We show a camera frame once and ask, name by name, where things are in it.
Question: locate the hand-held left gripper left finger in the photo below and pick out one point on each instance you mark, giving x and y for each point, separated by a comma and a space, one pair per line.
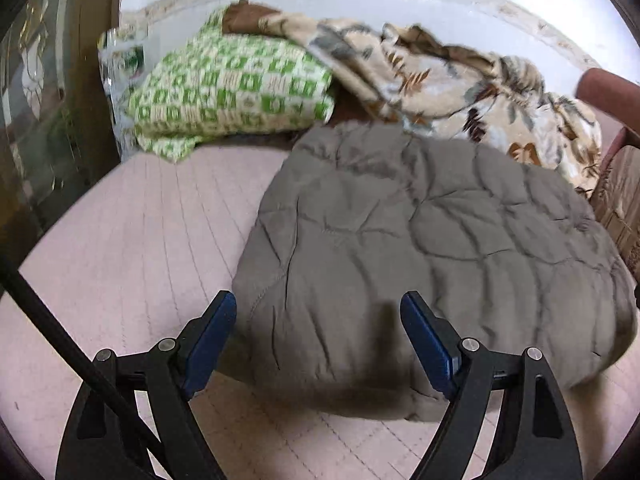
210, 345

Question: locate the green white patterned pillow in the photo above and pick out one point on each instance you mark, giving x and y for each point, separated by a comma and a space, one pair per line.
225, 85

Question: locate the wooden door frame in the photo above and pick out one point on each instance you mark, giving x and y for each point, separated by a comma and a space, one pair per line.
92, 60

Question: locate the pink quilted mattress pad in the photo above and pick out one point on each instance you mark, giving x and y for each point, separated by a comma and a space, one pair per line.
150, 230

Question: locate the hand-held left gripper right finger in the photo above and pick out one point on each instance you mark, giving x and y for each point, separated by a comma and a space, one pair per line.
427, 345

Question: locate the brown cloth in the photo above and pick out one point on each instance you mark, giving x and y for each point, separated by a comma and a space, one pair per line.
240, 17

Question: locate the grey puffer jacket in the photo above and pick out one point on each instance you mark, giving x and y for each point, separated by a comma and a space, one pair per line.
400, 260

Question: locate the clear plastic bag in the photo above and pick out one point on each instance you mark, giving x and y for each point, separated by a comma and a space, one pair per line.
117, 70

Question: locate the striped brown cushion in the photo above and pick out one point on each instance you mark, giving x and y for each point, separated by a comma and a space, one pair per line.
622, 200

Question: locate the beige floral blanket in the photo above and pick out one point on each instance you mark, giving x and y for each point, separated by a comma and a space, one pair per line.
450, 95

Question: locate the glass door panel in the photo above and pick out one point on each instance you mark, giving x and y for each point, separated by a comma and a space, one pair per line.
35, 110

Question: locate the brown pillow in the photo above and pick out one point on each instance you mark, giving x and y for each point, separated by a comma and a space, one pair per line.
357, 110

